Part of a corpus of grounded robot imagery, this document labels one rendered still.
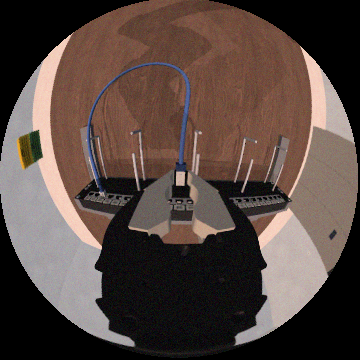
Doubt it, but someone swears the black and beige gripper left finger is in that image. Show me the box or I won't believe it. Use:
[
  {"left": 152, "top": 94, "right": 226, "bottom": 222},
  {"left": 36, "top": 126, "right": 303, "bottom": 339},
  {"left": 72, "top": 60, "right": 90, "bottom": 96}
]
[{"left": 94, "top": 169, "right": 176, "bottom": 272}]

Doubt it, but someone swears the blue cable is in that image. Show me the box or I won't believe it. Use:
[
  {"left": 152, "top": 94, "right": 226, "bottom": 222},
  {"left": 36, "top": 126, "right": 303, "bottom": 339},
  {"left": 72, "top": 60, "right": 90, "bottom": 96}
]
[{"left": 87, "top": 62, "right": 190, "bottom": 185}]

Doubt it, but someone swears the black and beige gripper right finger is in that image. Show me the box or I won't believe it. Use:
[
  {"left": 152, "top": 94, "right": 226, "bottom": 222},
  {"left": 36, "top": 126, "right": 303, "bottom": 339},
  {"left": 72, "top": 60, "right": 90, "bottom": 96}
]
[{"left": 185, "top": 169, "right": 267, "bottom": 270}]

